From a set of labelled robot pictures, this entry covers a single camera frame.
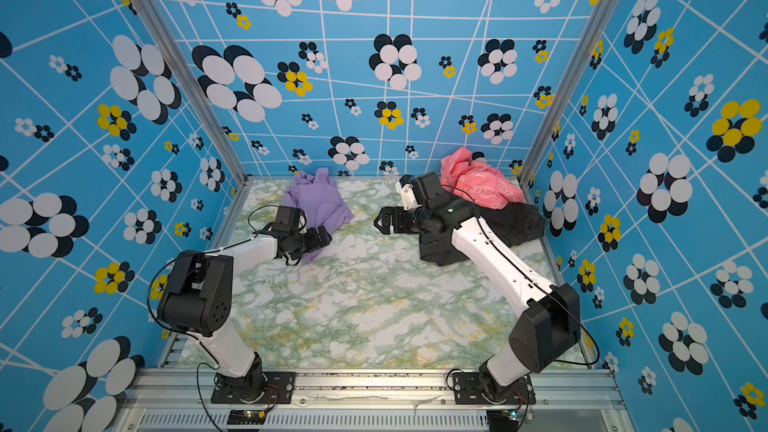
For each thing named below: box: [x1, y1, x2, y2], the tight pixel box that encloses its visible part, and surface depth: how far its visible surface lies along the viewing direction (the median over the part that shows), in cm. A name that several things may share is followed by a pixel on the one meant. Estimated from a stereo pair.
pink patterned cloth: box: [440, 146, 524, 209], surface depth 96 cm
